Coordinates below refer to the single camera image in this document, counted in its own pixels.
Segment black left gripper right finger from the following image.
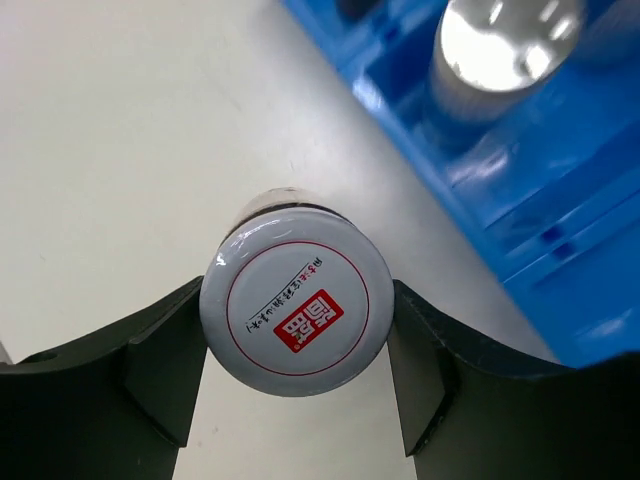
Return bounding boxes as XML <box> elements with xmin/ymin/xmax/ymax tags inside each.
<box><xmin>388</xmin><ymin>282</ymin><xmax>639</xmax><ymax>479</ymax></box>

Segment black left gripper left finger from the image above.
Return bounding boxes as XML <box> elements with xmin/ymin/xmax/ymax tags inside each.
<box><xmin>1</xmin><ymin>277</ymin><xmax>207</xmax><ymax>479</ymax></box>

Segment silver blue shaker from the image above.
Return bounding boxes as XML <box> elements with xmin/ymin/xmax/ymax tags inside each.
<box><xmin>429</xmin><ymin>0</ymin><xmax>586</xmax><ymax>125</ymax></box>

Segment blue near storage bin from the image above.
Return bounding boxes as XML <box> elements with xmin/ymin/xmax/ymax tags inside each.
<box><xmin>504</xmin><ymin>195</ymin><xmax>639</xmax><ymax>367</ymax></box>

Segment blue storage bin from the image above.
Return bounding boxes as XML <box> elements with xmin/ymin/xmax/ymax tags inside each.
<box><xmin>287</xmin><ymin>1</ymin><xmax>639</xmax><ymax>279</ymax></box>
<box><xmin>504</xmin><ymin>195</ymin><xmax>639</xmax><ymax>367</ymax></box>

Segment blue middle storage bin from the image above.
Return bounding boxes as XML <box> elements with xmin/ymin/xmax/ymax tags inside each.
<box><xmin>287</xmin><ymin>1</ymin><xmax>639</xmax><ymax>279</ymax></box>

